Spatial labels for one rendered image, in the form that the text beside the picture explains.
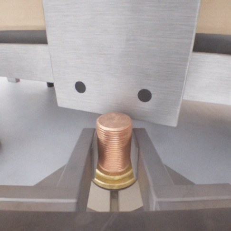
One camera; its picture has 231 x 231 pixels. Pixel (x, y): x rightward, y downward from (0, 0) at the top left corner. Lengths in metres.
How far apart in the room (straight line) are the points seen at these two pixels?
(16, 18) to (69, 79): 0.19
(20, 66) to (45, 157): 0.15
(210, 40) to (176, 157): 0.18
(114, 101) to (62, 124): 0.25
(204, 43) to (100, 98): 0.14
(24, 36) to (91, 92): 0.20
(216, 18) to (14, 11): 0.28
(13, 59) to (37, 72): 0.04
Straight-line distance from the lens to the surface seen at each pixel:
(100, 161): 0.16
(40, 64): 0.26
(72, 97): 0.17
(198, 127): 0.41
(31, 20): 0.31
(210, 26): 0.23
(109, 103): 0.15
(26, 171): 0.29
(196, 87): 0.19
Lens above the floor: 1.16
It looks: 29 degrees up
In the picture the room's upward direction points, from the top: 179 degrees counter-clockwise
